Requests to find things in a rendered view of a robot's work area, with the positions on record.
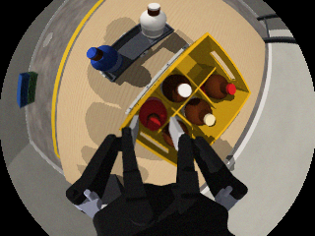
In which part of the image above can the blue bottle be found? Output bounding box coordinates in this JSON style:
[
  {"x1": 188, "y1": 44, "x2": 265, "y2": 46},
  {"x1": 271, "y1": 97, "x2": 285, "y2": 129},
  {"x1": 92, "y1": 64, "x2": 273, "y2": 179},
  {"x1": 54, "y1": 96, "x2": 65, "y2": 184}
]
[{"x1": 87, "y1": 45, "x2": 123, "y2": 73}]

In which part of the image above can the dark brown bottle with cream cap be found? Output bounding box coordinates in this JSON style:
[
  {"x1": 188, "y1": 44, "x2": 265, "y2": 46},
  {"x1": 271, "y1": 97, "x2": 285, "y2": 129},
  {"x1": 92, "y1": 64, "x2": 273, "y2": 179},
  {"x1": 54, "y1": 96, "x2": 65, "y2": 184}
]
[{"x1": 180, "y1": 96, "x2": 216, "y2": 126}]

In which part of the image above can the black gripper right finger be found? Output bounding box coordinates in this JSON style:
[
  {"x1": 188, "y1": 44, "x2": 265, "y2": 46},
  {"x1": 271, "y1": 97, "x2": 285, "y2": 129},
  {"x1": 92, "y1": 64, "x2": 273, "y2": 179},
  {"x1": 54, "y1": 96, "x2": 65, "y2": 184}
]
[{"x1": 169, "y1": 116, "x2": 248, "y2": 223}]

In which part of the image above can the red bottle with pale label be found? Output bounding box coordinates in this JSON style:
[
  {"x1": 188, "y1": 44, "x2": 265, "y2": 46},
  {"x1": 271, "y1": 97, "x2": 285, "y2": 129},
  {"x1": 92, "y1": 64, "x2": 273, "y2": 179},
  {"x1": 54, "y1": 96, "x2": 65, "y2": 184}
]
[{"x1": 139, "y1": 96, "x2": 167, "y2": 131}]

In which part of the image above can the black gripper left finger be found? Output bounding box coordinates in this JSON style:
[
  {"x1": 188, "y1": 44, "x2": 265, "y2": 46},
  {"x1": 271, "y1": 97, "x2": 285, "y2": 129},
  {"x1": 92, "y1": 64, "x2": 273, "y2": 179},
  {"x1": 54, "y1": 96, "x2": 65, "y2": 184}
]
[{"x1": 66, "y1": 115, "x2": 153, "y2": 226}]

